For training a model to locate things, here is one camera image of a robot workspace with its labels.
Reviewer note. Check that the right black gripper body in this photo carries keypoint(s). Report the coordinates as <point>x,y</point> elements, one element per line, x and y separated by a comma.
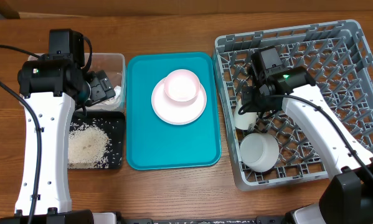
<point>257,104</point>

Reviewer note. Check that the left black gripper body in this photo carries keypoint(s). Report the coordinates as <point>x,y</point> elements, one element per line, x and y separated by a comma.
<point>101,89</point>

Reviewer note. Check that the white napkin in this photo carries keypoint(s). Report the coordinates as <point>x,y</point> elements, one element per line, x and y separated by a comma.
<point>114,100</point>

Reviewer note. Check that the white cup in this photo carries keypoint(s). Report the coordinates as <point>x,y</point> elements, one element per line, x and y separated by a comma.
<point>244,121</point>

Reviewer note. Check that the grey metal bowl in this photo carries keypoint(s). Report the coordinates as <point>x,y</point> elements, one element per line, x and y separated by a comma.
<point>259,151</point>

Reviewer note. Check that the white rice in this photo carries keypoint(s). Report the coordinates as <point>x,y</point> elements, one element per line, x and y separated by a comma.
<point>90,147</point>

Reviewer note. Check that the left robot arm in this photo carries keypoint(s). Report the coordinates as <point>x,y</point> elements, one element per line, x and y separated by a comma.
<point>44,196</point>

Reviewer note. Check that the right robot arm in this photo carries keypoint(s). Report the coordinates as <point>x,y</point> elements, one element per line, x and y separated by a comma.
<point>349,196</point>

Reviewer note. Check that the grey dishwasher rack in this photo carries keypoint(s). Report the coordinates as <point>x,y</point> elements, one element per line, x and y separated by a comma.
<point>337,56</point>

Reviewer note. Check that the clear plastic bin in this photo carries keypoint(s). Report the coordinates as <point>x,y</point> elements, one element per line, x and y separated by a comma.
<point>111,65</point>

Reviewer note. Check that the black plastic tray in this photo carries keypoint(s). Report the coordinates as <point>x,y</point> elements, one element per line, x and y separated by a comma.
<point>113,122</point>

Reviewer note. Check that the white round plate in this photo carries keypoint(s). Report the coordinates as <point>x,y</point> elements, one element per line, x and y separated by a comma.
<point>173,113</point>

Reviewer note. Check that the teal serving tray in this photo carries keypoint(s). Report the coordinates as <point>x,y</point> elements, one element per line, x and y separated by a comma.
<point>151,143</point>

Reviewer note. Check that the pink bowl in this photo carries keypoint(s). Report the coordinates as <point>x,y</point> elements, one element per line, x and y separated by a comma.
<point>182,86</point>

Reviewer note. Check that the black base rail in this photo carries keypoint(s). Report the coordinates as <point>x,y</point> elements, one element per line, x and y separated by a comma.
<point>116,218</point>

